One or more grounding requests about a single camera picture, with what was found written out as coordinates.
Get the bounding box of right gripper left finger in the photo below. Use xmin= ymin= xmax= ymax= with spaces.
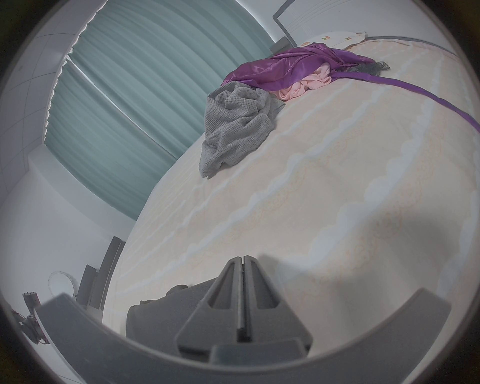
xmin=176 ymin=257 xmax=242 ymax=355

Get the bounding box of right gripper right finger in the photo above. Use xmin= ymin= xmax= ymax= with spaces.
xmin=244 ymin=257 xmax=314 ymax=353

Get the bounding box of black T-shirt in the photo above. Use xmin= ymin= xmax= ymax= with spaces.
xmin=125 ymin=277 xmax=226 ymax=355

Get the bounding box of bed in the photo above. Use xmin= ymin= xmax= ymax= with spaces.
xmin=102 ymin=0 xmax=480 ymax=372

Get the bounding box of grey knit garment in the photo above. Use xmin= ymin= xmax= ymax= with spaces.
xmin=199 ymin=80 xmax=286 ymax=179

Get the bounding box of blue-green curtain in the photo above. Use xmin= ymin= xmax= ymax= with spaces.
xmin=69 ymin=0 xmax=286 ymax=158
xmin=44 ymin=62 xmax=177 ymax=222

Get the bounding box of pink garment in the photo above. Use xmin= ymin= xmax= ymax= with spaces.
xmin=272 ymin=64 xmax=334 ymax=102

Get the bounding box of purple satin garment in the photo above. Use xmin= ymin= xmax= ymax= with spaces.
xmin=222 ymin=42 xmax=480 ymax=134

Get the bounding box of grey bedside table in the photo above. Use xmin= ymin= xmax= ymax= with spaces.
xmin=271 ymin=36 xmax=295 ymax=54

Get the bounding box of white printed pillow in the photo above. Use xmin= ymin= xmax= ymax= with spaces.
xmin=303 ymin=31 xmax=367 ymax=49

